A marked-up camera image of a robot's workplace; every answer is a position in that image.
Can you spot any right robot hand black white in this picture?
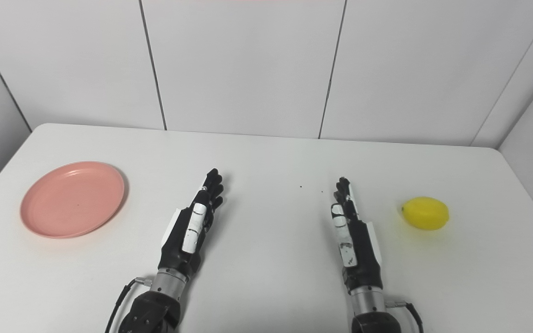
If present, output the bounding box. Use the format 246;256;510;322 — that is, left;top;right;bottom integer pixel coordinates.
330;177;384;295

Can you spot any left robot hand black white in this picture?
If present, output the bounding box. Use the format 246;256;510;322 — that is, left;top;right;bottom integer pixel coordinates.
158;168;224;280

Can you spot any yellow lemon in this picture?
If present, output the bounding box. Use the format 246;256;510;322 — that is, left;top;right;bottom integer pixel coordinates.
402;197;450;231

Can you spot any pink round plate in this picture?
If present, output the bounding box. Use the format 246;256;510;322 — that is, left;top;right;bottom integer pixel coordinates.
20;161;125;239

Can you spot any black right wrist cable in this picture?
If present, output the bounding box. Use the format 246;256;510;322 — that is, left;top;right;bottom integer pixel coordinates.
385;300;425;333

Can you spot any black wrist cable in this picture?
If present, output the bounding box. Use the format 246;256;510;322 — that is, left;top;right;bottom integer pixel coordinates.
105;277;153;333
385;300;425;333

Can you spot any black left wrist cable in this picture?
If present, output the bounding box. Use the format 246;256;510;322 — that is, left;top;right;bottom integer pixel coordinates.
105;277;153;333

